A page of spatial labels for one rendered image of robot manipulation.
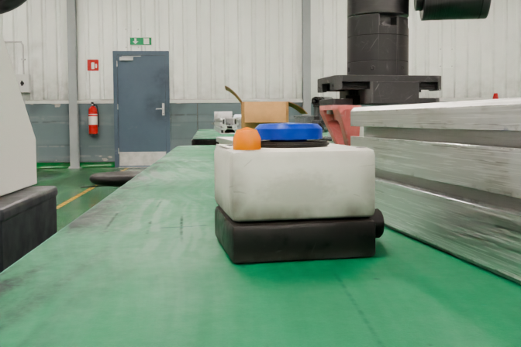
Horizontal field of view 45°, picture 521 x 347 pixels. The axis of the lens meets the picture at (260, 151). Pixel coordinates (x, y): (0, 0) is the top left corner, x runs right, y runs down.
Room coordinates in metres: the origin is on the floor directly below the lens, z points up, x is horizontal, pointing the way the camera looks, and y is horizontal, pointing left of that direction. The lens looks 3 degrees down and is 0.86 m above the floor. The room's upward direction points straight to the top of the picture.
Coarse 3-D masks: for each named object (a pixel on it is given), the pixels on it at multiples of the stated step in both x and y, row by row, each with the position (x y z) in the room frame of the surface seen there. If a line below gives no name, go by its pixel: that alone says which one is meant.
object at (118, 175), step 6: (96, 174) 3.50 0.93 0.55; (102, 174) 3.52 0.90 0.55; (108, 174) 3.54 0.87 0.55; (114, 174) 3.56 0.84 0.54; (120, 174) 3.56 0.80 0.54; (126, 174) 3.55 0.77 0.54; (132, 174) 3.54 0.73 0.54; (90, 180) 3.48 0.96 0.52; (96, 180) 3.42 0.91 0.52; (102, 180) 3.39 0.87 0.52; (108, 180) 3.39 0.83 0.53; (114, 180) 3.38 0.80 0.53; (120, 180) 3.39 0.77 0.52; (126, 180) 3.40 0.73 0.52; (90, 186) 3.52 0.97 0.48; (96, 186) 3.52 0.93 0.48; (102, 186) 3.53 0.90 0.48; (114, 186) 3.47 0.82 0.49; (120, 186) 3.47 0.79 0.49
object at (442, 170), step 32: (384, 128) 0.46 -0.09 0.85; (416, 128) 0.41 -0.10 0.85; (448, 128) 0.34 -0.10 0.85; (480, 128) 0.31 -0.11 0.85; (512, 128) 0.28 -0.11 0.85; (384, 160) 0.43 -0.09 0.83; (416, 160) 0.38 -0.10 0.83; (448, 160) 0.34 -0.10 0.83; (480, 160) 0.31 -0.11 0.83; (512, 160) 0.28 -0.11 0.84; (384, 192) 0.43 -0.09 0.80; (416, 192) 0.38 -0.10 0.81; (448, 192) 0.36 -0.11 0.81; (480, 192) 0.33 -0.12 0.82; (512, 192) 0.28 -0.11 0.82; (416, 224) 0.38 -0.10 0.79; (448, 224) 0.34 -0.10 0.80; (480, 224) 0.31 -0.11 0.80; (512, 224) 0.28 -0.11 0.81; (480, 256) 0.31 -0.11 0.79; (512, 256) 0.28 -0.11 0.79
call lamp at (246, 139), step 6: (240, 132) 0.33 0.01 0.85; (246, 132) 0.33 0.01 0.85; (252, 132) 0.33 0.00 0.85; (234, 138) 0.33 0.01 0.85; (240, 138) 0.33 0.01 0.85; (246, 138) 0.32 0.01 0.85; (252, 138) 0.33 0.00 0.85; (258, 138) 0.33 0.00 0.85; (234, 144) 0.33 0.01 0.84; (240, 144) 0.33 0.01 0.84; (246, 144) 0.32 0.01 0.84; (252, 144) 0.33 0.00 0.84; (258, 144) 0.33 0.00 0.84
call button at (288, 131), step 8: (256, 128) 0.36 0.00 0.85; (264, 128) 0.35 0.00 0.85; (272, 128) 0.35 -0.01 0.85; (280, 128) 0.35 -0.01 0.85; (288, 128) 0.35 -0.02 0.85; (296, 128) 0.35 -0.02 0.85; (304, 128) 0.35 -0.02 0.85; (312, 128) 0.35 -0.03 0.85; (320, 128) 0.36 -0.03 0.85; (264, 136) 0.35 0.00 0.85; (272, 136) 0.35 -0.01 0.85; (280, 136) 0.35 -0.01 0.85; (288, 136) 0.35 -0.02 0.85; (296, 136) 0.35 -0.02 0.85; (304, 136) 0.35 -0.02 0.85; (312, 136) 0.35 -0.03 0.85; (320, 136) 0.36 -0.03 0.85
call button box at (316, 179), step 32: (224, 160) 0.35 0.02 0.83; (256, 160) 0.32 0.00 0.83; (288, 160) 0.33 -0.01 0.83; (320, 160) 0.33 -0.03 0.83; (352, 160) 0.33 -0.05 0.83; (224, 192) 0.35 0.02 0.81; (256, 192) 0.32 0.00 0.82; (288, 192) 0.33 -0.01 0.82; (320, 192) 0.33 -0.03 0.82; (352, 192) 0.33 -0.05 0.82; (224, 224) 0.35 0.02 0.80; (256, 224) 0.33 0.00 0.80; (288, 224) 0.33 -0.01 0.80; (320, 224) 0.33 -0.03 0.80; (352, 224) 0.33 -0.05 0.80; (384, 224) 0.37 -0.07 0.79; (256, 256) 0.32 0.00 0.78; (288, 256) 0.33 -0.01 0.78; (320, 256) 0.33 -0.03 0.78; (352, 256) 0.33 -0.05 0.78
